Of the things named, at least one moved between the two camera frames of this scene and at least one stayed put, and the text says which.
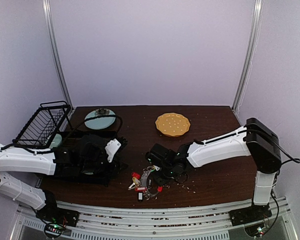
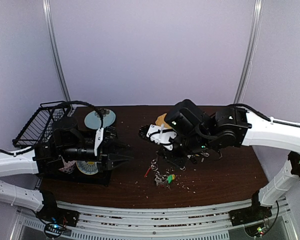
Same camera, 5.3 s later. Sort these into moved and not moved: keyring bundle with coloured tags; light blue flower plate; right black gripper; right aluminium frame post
Moved: keyring bundle with coloured tags; right black gripper
Not moved: light blue flower plate; right aluminium frame post
